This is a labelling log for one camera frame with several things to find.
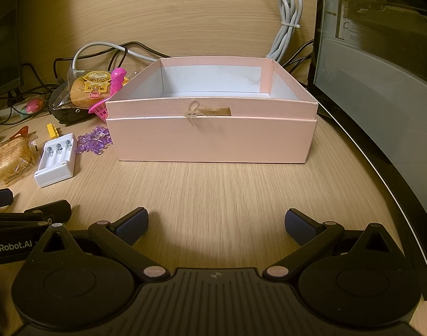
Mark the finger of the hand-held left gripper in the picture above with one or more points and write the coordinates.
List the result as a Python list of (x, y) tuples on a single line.
[(54, 210), (0, 198)]

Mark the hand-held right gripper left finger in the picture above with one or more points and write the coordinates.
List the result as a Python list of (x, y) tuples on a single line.
[(133, 225)]

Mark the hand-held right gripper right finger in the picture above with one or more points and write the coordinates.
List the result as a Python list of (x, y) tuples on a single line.
[(301, 225)]

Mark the square cake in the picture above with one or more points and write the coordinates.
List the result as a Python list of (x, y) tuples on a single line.
[(12, 159)]

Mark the white battery charger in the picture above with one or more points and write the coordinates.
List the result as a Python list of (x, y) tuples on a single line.
[(56, 168)]

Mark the black plush toy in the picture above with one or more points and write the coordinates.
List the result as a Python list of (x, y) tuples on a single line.
[(64, 113)]

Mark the pink and green toy ball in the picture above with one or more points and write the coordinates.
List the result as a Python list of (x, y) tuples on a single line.
[(33, 105)]

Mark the pink cardboard box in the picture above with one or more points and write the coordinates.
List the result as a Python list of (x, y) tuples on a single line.
[(213, 140)]

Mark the round bread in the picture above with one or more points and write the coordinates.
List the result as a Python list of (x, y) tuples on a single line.
[(85, 89)]

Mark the pink plastic toy basket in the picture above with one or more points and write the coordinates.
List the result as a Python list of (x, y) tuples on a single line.
[(116, 80)]

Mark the white power strip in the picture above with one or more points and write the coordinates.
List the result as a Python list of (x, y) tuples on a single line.
[(10, 106)]

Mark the black monitor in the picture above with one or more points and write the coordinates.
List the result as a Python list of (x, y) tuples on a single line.
[(3, 35)]

